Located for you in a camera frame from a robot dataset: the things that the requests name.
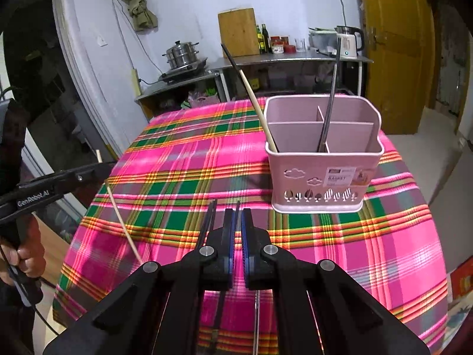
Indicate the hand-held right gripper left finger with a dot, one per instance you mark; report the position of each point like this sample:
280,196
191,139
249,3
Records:
230,240

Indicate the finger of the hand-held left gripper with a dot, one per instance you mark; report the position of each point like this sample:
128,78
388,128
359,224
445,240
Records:
92,173

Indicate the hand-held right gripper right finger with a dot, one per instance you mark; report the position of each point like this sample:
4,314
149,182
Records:
246,240

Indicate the black and beige chopstick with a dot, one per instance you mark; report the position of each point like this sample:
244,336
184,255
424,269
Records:
123,225
255,103

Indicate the pink plastic utensil basket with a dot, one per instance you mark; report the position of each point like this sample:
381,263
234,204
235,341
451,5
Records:
325,177

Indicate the metal chopstick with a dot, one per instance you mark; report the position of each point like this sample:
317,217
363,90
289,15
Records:
329,111
333,81

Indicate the person's left hand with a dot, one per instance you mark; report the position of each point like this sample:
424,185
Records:
30,259

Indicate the pink plaid tablecloth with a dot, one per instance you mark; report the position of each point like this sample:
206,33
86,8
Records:
184,162

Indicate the beige power strip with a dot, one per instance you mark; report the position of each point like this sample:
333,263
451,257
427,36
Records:
137,82

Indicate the low steel stove stand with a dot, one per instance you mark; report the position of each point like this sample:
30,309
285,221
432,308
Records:
173,88

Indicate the pink bag under counter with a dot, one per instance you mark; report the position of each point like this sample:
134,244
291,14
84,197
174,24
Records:
203,99

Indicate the black induction cooker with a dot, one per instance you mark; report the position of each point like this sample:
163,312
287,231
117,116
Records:
183,71

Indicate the stainless steel steamer pot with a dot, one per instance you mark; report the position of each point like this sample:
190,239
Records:
181,54

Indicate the green hanging cloth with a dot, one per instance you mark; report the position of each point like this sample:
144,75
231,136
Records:
138,3

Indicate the steel kitchen counter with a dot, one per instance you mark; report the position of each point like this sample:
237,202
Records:
288,57

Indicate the yellow oil bottle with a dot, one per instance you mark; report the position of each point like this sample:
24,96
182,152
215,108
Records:
259,40

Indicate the dark glass bottle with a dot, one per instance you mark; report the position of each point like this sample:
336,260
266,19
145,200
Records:
265,40

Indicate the clear drinking glass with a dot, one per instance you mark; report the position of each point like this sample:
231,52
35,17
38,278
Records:
300,45

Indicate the wooden cutting board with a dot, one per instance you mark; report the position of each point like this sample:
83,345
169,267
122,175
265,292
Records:
238,33

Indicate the white electric kettle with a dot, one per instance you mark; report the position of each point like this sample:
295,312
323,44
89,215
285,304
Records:
349,44

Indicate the yellow wooden door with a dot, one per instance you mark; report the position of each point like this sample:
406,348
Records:
395,51

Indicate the white arched door frame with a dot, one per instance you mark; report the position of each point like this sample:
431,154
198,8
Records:
85,63

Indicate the white wall switch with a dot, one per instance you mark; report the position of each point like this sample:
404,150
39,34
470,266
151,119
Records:
102,41

